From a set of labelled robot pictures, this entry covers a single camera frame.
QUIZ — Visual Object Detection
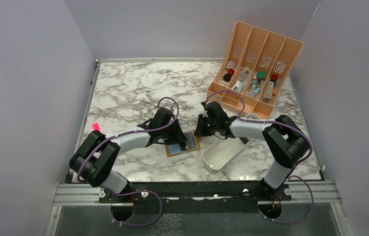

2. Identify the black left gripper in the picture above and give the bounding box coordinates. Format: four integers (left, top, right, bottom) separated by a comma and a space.
160, 118, 187, 145

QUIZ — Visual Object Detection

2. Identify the black credit card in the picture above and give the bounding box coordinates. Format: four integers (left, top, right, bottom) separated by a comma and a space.
184, 131, 198, 150

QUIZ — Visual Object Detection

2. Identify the yellow leather card holder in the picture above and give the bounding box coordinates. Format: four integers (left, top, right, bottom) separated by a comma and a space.
165, 131, 201, 157

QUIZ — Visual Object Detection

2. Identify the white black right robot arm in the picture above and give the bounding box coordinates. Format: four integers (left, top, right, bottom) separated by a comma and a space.
196, 101, 312, 200

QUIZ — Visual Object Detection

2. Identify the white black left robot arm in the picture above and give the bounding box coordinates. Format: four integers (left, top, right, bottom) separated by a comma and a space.
69, 108, 187, 202

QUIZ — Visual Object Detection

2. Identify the white plastic tray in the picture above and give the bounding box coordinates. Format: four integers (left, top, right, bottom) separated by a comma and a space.
202, 137, 254, 173

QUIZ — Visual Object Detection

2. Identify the black round cap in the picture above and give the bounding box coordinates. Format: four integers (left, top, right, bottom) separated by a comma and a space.
223, 73, 232, 82

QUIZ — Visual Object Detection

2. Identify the red round cap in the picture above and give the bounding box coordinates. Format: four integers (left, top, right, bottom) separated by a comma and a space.
227, 68, 235, 76

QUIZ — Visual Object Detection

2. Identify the light blue tube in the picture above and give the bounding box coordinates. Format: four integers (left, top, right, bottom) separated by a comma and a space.
251, 88, 261, 98

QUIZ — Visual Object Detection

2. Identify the green round cap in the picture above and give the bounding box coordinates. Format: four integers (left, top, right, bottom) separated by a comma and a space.
257, 71, 266, 80

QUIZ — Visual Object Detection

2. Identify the white red tube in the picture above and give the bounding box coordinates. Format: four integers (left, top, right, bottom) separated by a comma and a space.
264, 80, 275, 99

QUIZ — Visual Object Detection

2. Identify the pink highlighter marker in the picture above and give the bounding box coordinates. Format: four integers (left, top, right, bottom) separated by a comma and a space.
92, 122, 101, 132

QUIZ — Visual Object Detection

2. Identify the peach desk organizer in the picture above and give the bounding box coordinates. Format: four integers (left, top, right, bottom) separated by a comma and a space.
207, 22, 304, 118

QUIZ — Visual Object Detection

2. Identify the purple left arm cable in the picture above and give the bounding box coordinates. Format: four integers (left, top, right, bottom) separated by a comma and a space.
77, 97, 180, 183

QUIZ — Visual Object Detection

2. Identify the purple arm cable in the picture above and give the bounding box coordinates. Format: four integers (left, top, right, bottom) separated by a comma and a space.
203, 90, 315, 225
77, 97, 180, 183

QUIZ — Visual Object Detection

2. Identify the black mounting rail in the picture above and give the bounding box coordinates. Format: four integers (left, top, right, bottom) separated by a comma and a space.
99, 180, 292, 214

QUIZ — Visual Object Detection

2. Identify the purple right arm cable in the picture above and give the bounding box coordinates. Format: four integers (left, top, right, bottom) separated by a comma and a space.
203, 90, 315, 225

